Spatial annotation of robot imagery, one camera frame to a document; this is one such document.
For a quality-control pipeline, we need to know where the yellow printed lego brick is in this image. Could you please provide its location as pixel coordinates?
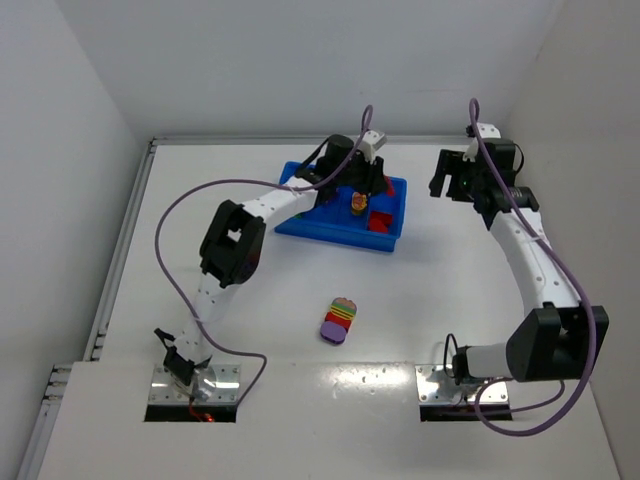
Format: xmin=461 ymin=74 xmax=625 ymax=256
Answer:
xmin=350 ymin=192 xmax=369 ymax=216

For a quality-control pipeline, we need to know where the red round lego brick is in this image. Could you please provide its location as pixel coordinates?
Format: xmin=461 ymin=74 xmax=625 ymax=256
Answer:
xmin=386 ymin=178 xmax=395 ymax=197

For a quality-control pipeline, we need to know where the red flower lego brick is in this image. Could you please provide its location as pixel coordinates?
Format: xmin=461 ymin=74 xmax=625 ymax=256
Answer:
xmin=367 ymin=211 xmax=393 ymax=235

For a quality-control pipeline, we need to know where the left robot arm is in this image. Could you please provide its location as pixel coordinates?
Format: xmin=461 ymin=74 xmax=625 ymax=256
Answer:
xmin=155 ymin=129 xmax=389 ymax=387

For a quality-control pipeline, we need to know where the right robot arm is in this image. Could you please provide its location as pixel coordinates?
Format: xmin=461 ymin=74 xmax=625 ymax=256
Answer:
xmin=429 ymin=139 xmax=609 ymax=383

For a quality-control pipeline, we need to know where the blue divided plastic bin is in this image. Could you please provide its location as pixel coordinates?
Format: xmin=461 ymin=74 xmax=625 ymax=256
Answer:
xmin=275 ymin=177 xmax=407 ymax=252

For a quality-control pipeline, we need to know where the burger printed lego brick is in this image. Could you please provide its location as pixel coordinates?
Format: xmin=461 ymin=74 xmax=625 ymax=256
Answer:
xmin=330 ymin=297 xmax=357 ymax=321

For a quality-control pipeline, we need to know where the red lego brick in stack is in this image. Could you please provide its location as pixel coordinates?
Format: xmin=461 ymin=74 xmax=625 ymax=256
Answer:
xmin=324 ymin=310 xmax=354 ymax=332

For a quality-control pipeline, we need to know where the purple rounded lego brick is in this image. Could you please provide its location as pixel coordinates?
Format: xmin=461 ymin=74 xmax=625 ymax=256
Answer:
xmin=319 ymin=321 xmax=348 ymax=345

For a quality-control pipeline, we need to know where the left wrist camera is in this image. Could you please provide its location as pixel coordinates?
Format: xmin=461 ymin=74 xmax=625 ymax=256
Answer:
xmin=358 ymin=130 xmax=387 ymax=164

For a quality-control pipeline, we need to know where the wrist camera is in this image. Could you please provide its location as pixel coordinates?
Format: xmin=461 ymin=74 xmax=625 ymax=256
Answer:
xmin=464 ymin=121 xmax=501 ymax=162
xmin=358 ymin=130 xmax=387 ymax=164

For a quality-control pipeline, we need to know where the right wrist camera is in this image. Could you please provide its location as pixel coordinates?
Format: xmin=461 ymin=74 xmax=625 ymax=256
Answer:
xmin=464 ymin=121 xmax=501 ymax=162

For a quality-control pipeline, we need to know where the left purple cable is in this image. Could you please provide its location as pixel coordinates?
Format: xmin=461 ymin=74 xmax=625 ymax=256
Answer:
xmin=154 ymin=104 xmax=375 ymax=405

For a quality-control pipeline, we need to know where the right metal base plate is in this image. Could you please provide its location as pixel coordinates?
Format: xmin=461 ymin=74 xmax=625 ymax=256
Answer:
xmin=415 ymin=364 xmax=510 ymax=407

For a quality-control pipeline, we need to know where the metal base plate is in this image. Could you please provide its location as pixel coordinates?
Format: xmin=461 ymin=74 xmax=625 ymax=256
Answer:
xmin=415 ymin=364 xmax=510 ymax=407
xmin=148 ymin=364 xmax=240 ymax=407

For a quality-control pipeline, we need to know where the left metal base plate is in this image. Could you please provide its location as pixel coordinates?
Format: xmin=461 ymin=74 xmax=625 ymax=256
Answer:
xmin=148 ymin=364 xmax=240 ymax=407

